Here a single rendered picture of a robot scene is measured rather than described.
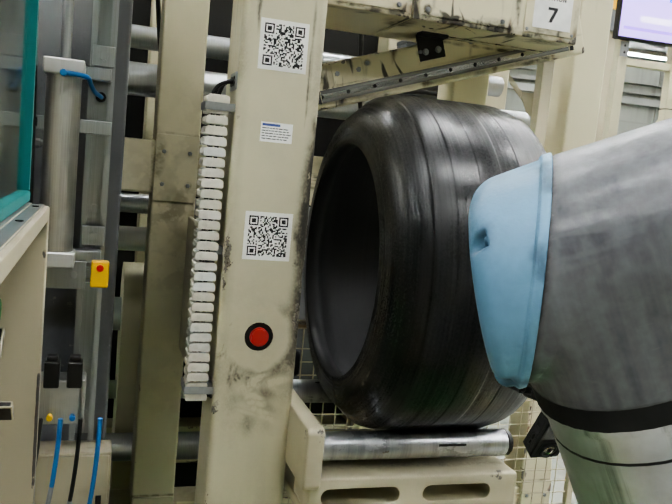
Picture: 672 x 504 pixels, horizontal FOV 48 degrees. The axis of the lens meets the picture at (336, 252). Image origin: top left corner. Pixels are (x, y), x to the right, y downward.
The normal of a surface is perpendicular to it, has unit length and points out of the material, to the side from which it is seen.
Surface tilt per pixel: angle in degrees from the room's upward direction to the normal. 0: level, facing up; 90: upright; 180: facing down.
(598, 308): 106
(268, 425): 90
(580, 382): 115
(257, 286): 90
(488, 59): 90
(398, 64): 90
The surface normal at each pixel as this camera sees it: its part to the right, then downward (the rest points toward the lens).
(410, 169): -0.43, -0.40
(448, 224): 0.04, -0.19
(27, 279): 0.29, 0.14
